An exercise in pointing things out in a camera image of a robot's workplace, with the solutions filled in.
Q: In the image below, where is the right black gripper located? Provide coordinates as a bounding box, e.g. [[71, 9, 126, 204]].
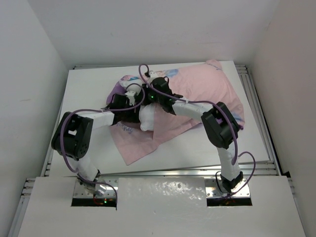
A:
[[135, 82, 163, 105]]

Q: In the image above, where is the white pillow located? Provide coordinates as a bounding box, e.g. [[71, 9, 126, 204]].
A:
[[139, 103, 160, 132]]

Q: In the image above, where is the pink printed pillowcase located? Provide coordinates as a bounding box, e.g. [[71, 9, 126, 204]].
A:
[[110, 60, 245, 165]]

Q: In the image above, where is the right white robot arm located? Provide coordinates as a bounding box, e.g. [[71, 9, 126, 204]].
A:
[[143, 77, 243, 193]]

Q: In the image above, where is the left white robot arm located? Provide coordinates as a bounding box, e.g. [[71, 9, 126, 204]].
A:
[[51, 88, 146, 184]]

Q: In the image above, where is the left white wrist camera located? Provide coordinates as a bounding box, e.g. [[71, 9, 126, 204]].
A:
[[125, 83, 143, 106]]

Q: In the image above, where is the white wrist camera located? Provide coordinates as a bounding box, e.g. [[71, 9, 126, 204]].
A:
[[145, 71, 159, 79], [125, 83, 143, 106]]

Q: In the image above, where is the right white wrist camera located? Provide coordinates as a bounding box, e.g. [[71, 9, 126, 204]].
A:
[[145, 71, 159, 79]]

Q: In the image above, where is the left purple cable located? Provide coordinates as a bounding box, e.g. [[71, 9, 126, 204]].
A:
[[60, 83, 146, 205]]

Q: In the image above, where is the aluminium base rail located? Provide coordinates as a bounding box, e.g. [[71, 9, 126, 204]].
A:
[[72, 169, 251, 207]]

